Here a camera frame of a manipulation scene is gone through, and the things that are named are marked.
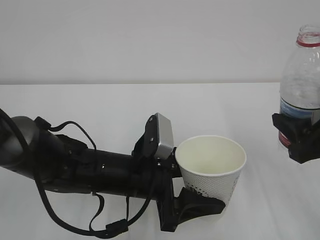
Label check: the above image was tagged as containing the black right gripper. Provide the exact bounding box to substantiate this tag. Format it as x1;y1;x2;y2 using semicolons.
272;113;320;164

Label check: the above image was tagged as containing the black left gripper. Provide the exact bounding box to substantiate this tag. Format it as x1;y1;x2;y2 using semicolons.
154;147;226;225

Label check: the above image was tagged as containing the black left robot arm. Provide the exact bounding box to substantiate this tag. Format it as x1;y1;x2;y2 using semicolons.
0;112;226;232

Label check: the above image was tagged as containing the white paper cup green logo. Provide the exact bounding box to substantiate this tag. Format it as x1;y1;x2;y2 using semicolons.
175;135;247;205

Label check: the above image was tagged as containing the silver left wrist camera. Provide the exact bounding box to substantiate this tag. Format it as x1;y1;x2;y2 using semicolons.
132;112;174;160

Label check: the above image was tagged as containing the black left camera cable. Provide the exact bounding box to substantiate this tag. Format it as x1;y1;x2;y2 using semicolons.
0;108;153;238

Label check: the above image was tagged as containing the clear plastic water bottle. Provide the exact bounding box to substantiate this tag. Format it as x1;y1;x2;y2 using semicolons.
278;23;320;153

